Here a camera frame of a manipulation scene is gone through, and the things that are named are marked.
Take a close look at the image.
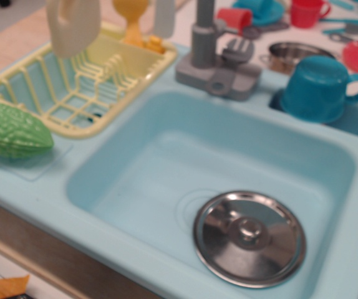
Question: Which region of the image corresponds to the cream detergent bottle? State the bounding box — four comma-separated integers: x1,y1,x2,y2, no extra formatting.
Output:
46,0,101,59

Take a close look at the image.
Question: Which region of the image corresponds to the light blue toy sink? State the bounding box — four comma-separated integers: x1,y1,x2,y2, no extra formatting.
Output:
0,67,358,298

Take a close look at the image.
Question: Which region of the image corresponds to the yellow dish drying rack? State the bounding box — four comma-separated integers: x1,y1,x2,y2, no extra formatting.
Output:
0,22,177,139

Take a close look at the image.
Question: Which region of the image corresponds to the yellow utensil in rack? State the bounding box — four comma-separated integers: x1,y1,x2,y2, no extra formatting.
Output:
112,0,165,54

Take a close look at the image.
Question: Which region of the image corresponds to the grey toy fork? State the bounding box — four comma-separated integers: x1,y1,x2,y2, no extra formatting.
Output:
206,38,254,97

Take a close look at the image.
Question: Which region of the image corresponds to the grey toy faucet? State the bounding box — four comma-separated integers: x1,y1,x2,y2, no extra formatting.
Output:
175,1,262,102

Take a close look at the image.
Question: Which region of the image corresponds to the steel pot lid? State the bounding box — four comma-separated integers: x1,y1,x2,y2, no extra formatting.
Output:
193,191,307,288

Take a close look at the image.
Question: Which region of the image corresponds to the grey toy spoon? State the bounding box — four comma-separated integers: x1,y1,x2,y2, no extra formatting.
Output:
242,22,290,40

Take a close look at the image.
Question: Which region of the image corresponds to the steel pot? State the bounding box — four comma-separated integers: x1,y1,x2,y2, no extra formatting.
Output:
259,42,339,75

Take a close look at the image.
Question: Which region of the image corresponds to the red cup lying down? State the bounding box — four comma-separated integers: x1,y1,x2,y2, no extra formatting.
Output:
216,7,253,35

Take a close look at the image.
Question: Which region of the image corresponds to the large teal cup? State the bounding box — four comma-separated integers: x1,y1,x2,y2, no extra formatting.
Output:
280,55,358,123

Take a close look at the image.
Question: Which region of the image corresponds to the teal saucer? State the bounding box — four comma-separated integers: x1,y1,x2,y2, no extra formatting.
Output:
231,1,285,26

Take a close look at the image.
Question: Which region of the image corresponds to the teal cup on saucer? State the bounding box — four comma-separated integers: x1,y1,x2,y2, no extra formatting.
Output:
236,0,274,17

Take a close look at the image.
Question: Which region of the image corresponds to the green bitter melon toy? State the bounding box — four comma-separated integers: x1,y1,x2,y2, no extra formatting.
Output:
0,103,54,159

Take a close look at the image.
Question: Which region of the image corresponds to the red mug upright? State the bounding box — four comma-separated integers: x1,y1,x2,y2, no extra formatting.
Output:
290,0,331,29

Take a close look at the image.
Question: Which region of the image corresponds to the grey toy spatula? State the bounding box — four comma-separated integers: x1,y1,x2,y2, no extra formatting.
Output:
329,24,358,44

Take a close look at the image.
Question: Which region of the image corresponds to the teal toy utensil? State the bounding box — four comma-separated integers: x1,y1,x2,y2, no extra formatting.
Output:
329,0,354,11

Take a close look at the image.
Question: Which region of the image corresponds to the orange tape piece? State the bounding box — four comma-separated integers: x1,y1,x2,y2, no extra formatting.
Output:
0,275,30,298

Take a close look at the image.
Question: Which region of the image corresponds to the teal toy knife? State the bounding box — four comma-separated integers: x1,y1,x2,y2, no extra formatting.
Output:
319,18,358,24

